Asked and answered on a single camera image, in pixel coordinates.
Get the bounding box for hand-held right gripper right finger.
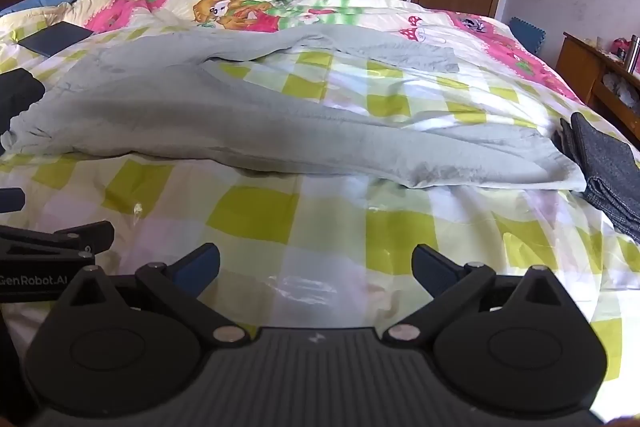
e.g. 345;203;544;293
382;243;576;343

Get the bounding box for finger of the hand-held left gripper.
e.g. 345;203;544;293
0;221;115;256
0;188;26;214

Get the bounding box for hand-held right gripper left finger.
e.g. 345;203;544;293
59;243;252;345

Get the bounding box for grey pants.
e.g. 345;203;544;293
0;24;587;192

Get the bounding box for folded black cloth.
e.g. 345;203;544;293
0;68;47;148

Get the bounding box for dark flat notebook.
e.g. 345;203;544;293
17;21;95;58

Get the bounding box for blue pillow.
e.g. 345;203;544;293
0;0;81;18

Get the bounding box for folded denim jeans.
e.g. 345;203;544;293
559;112;640;243

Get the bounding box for blue foam mat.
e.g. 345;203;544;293
510;16;549;56

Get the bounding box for wooden side desk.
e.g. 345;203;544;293
556;32;640;148

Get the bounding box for metal thermos bottle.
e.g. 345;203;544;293
625;35;640;75

